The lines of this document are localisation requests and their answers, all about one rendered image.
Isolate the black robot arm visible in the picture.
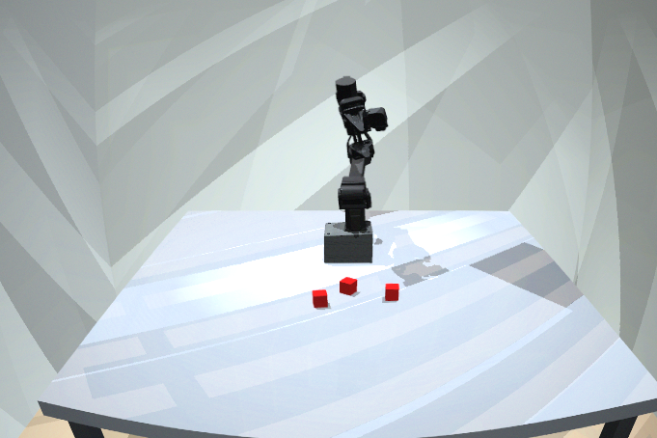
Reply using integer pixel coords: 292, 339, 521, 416
336, 76, 388, 232

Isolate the red cube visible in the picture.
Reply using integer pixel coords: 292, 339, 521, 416
385, 284, 399, 301
340, 277, 358, 295
312, 289, 328, 308

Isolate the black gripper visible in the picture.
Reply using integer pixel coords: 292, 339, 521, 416
340, 96, 375, 160

